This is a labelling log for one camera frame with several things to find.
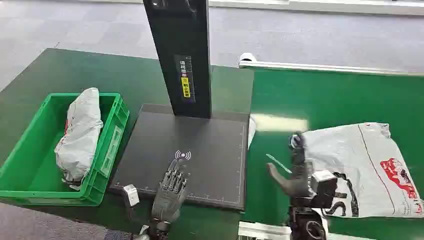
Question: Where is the pale green strip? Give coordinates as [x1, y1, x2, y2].
[265, 153, 293, 174]

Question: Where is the white rail end cap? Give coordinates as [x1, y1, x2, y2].
[238, 52, 258, 64]

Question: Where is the black scanner pillar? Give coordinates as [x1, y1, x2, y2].
[142, 0, 213, 119]

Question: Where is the silver conveyor side rail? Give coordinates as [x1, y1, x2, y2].
[238, 59, 424, 77]

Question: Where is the flat white red-print parcel bag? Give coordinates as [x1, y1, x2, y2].
[299, 122, 424, 219]

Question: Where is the crumpled white parcel bag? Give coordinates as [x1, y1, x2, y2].
[54, 87, 105, 192]

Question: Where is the white conveyor roller end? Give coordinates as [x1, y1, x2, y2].
[247, 115, 258, 151]

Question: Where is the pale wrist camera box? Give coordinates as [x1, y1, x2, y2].
[310, 169, 339, 210]
[122, 183, 141, 208]

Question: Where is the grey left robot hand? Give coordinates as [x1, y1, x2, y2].
[150, 159, 192, 224]

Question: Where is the black scanner base plate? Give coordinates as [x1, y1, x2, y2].
[108, 103, 250, 212]

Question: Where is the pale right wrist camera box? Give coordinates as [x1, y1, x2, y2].
[310, 169, 339, 210]

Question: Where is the green conveyor belt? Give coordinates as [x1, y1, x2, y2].
[244, 67, 424, 240]

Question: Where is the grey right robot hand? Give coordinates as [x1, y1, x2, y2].
[266, 132, 316, 200]

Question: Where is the green plastic crate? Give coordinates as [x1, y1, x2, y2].
[0, 92, 131, 207]

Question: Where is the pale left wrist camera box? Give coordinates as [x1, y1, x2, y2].
[122, 183, 141, 208]

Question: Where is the white conveyor frame edge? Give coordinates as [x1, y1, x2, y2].
[237, 220, 377, 240]

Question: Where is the yellow and black warning label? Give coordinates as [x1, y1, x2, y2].
[174, 54, 197, 105]

